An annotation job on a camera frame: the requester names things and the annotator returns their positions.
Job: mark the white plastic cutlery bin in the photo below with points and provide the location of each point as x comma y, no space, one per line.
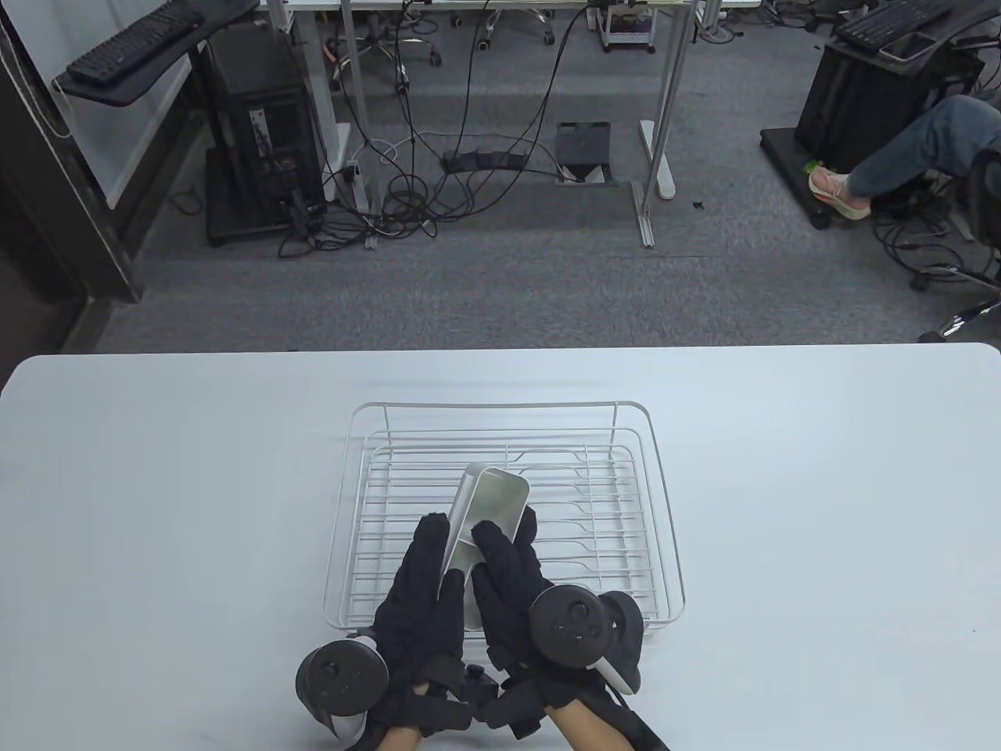
496,501

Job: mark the white rolling cart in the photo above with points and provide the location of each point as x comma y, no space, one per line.
626,31

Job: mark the silver office chair base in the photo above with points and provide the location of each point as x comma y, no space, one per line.
383,47
508,19

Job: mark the open floor socket box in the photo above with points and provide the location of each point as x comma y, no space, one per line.
583,141

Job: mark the black computer keyboard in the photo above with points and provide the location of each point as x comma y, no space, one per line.
884,23
133,43

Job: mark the black hand controller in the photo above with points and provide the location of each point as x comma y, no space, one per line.
567,626
336,677

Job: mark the black office chair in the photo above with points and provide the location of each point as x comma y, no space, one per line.
970,313

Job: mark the white metal desk frame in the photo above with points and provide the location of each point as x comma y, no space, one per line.
658,164

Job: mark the silver edged tablet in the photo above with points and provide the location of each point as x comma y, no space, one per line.
907,47

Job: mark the black left hand controller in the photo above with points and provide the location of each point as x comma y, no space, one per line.
336,677

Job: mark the person's left hand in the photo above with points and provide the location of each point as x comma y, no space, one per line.
414,594

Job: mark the dark partition frame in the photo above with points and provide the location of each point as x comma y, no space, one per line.
70,235

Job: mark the person's right hand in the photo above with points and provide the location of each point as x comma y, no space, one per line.
508,579

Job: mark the black computer tower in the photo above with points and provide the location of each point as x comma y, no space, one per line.
266,117

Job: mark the white board panel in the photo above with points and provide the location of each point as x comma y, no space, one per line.
133,141

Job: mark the person's right forearm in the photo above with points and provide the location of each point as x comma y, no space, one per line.
586,727

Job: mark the black equipment cart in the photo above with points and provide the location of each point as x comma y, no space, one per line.
860,102

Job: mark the person's left forearm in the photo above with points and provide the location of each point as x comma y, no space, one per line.
403,742

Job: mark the black power strip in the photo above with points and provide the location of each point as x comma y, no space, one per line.
485,160

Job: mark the black keyboard tray stand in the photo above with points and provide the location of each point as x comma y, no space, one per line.
117,92

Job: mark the black right hand controller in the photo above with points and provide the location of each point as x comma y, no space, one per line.
567,626

